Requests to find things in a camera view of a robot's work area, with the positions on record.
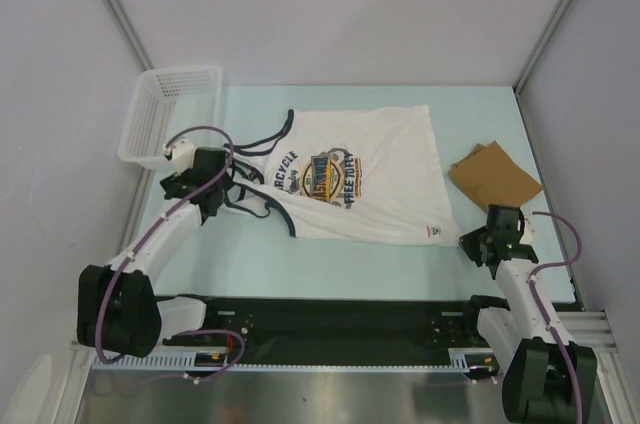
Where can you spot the aluminium corner post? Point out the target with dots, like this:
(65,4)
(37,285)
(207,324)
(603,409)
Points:
(129,35)
(552,25)

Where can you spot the right aluminium corner post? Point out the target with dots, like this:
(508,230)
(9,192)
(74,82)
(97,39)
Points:
(552,25)

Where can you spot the tan tank top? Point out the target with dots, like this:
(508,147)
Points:
(488,175)

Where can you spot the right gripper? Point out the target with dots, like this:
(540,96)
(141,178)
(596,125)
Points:
(467,243)

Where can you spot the white cable duct right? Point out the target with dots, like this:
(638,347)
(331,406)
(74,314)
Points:
(469,359)

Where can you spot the white cable duct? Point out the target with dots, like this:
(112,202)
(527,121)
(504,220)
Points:
(469,359)
(169,361)

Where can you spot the left aluminium corner post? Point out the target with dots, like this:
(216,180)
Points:
(129,35)

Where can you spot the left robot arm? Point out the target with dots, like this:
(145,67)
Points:
(118,312)

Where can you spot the white plastic basket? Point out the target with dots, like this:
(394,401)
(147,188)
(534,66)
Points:
(166,101)

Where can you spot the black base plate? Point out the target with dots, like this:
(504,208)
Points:
(359,333)

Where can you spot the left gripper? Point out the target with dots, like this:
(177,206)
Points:
(226,181)

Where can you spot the white cable duct left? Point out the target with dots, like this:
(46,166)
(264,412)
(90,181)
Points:
(169,361)

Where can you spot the white tank top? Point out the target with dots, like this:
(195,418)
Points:
(360,175)

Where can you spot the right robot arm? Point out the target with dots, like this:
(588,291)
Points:
(548,377)

